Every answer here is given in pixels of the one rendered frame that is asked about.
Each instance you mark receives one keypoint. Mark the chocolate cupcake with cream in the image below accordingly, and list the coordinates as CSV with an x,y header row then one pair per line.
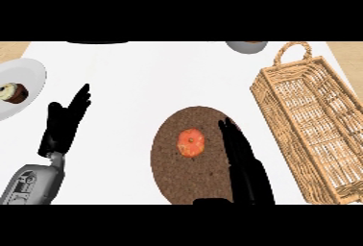
x,y
14,93

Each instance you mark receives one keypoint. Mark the white plate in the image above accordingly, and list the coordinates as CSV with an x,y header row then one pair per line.
x,y
19,83

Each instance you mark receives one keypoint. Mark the orange squash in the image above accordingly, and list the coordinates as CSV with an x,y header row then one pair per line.
x,y
191,142

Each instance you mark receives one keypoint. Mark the brown oval placemat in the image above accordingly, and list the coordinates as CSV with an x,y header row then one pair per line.
x,y
194,176

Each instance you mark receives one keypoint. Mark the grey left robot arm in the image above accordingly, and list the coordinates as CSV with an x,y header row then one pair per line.
x,y
33,184

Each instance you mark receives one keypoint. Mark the grey bowl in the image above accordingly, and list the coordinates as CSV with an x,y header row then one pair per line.
x,y
247,46

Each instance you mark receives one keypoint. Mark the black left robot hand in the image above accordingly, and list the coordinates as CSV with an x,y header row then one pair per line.
x,y
64,125

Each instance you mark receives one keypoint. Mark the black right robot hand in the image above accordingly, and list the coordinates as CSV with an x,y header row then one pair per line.
x,y
246,166

